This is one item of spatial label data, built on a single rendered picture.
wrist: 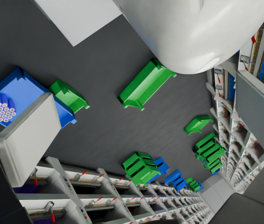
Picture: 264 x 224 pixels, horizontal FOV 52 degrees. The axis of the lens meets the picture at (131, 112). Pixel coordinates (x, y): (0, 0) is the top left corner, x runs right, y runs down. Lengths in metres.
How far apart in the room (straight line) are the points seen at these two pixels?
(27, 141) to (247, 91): 0.13
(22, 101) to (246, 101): 1.00
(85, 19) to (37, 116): 0.34
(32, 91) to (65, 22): 0.64
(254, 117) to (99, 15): 0.39
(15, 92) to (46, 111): 0.91
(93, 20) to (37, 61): 0.58
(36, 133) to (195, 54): 0.16
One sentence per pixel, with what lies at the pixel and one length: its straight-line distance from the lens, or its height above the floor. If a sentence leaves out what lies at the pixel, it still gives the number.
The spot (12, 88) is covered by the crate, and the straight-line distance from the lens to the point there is 1.08.
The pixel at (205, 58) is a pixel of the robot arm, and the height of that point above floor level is 0.63.
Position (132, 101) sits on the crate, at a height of 0.01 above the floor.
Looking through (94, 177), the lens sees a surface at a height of 0.10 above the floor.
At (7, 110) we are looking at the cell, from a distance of 1.06.
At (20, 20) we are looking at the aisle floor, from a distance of 0.93.
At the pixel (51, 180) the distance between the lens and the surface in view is 1.63.
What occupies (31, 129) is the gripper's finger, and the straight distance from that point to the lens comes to 0.17.
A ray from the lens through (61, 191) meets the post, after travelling 1.60.
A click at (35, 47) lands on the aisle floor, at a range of 1.01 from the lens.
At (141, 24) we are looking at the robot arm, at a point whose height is 0.57.
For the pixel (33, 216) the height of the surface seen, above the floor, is 0.33.
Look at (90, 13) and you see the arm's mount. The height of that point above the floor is 0.38.
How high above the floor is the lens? 0.73
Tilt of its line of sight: 24 degrees down
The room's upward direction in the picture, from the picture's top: 143 degrees clockwise
